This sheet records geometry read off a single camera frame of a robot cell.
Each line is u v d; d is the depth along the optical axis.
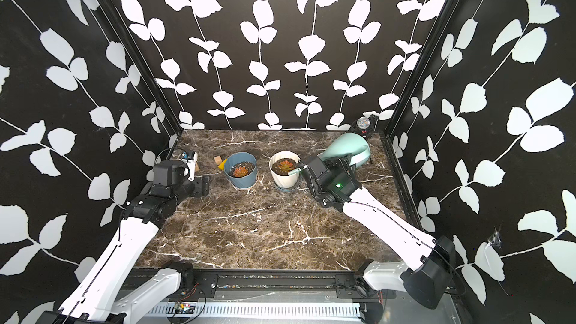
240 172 0.93
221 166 1.06
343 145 0.76
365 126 0.90
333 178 0.53
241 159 0.99
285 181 0.92
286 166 0.95
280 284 0.75
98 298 0.39
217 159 1.06
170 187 0.55
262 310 0.70
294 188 0.98
